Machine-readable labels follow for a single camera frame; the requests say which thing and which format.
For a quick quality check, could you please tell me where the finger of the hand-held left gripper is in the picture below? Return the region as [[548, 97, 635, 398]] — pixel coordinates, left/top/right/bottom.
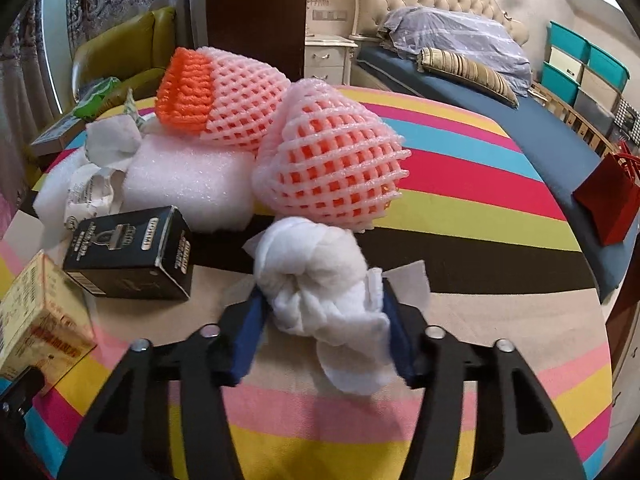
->
[[0, 366, 46, 456]]

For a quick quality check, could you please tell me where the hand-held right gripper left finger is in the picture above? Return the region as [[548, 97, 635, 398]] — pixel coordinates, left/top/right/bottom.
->
[[57, 286, 273, 480]]

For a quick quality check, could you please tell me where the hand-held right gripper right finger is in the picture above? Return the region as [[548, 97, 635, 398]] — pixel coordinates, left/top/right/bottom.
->
[[380, 277, 588, 480]]

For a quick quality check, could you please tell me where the white tissue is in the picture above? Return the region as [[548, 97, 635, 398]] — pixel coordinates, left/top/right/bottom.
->
[[242, 216, 431, 396]]

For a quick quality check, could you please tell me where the pink foam net orange inside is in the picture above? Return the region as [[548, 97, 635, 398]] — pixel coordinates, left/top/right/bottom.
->
[[251, 78, 412, 233]]

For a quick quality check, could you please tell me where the crumpled beige paper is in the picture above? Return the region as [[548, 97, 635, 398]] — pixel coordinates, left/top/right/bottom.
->
[[0, 251, 98, 383]]

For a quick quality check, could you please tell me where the rainbow striped tablecloth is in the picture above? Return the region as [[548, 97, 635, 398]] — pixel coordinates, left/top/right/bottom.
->
[[0, 85, 621, 480]]

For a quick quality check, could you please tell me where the black cardboard box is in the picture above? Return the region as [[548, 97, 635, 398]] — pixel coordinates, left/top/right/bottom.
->
[[62, 205, 195, 302]]

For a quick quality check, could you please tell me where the white foam block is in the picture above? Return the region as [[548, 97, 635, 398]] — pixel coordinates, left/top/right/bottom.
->
[[121, 135, 258, 233]]

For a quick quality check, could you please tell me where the crumpled printed receipt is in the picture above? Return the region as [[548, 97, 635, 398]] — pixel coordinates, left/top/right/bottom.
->
[[65, 162, 126, 231]]

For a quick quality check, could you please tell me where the white foam sheet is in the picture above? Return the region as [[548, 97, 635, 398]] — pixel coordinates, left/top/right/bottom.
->
[[31, 147, 91, 233]]

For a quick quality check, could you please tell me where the crumpled white paper towel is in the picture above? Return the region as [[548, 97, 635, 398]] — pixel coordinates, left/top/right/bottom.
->
[[86, 116, 143, 168]]

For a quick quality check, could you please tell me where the pink foam net orange end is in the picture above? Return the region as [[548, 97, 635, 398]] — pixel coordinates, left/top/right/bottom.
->
[[154, 46, 293, 152]]

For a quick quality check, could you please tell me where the bed with blue sheet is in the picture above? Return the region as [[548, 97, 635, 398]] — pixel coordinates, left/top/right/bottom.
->
[[350, 42, 640, 301]]

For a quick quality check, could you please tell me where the red gift bag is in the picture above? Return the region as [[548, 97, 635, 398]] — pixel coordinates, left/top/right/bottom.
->
[[572, 141, 640, 247]]

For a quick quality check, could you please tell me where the white flat book box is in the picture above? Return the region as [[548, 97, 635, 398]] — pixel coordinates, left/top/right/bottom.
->
[[30, 115, 83, 158]]

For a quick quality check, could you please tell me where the striped brown pillow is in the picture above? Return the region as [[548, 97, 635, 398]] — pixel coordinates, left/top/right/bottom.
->
[[417, 47, 521, 108]]

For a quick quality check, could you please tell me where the green plastic packet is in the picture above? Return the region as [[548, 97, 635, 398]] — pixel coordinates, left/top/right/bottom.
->
[[72, 76, 123, 122]]

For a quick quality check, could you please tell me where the white nightstand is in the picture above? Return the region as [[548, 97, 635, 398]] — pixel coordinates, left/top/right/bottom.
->
[[304, 35, 360, 87]]

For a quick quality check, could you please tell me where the olive leather armchair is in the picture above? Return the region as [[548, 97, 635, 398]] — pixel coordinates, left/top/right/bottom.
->
[[70, 7, 178, 111]]

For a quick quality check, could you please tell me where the pink embroidered curtain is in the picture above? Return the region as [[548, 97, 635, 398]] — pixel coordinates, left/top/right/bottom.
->
[[0, 0, 68, 201]]

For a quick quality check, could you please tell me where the lilac quilt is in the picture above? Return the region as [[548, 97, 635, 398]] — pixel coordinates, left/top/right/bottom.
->
[[380, 7, 532, 97]]

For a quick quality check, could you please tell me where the brown wooden door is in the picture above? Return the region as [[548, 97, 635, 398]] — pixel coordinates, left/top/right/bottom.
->
[[206, 0, 310, 81]]

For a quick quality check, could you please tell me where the stack of teal-lidded storage boxes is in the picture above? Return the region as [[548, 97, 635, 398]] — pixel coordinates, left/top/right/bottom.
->
[[540, 20, 631, 133]]

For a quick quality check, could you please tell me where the wooden bed rail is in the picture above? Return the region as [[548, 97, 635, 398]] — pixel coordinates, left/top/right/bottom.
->
[[530, 80, 621, 161]]

